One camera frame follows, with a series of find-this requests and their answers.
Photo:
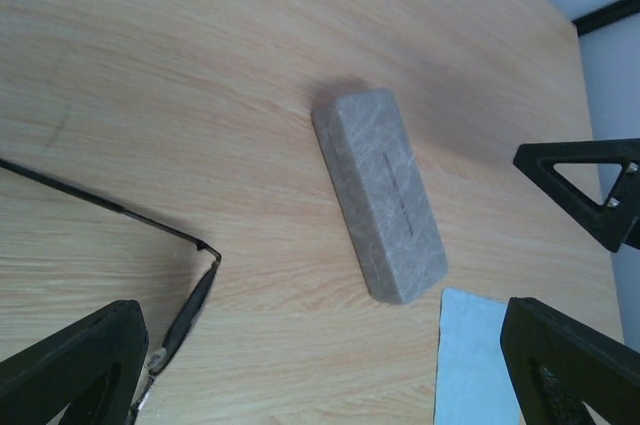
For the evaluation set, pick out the black aluminium frame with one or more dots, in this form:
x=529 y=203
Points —
x=605 y=16

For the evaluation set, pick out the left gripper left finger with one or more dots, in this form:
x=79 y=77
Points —
x=86 y=373

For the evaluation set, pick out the grey glasses case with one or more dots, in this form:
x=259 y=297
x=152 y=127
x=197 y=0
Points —
x=381 y=194

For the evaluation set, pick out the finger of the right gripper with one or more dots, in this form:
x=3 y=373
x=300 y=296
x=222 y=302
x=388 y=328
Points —
x=595 y=182

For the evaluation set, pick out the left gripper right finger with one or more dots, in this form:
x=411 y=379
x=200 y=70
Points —
x=561 y=369

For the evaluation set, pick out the light blue cleaning cloth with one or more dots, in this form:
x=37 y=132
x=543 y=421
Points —
x=472 y=381

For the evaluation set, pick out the black round sunglasses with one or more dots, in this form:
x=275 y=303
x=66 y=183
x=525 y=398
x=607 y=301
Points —
x=189 y=313

